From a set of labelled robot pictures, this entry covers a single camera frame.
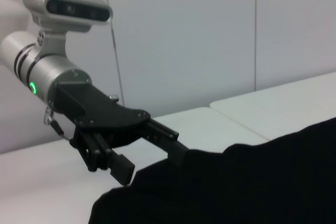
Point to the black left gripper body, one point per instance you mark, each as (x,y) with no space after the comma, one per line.
(105,113)

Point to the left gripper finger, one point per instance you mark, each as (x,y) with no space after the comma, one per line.
(120,167)
(172,145)

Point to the black t-shirt with white print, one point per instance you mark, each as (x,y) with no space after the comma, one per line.
(236,195)

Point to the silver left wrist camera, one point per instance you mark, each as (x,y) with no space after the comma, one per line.
(78,9)

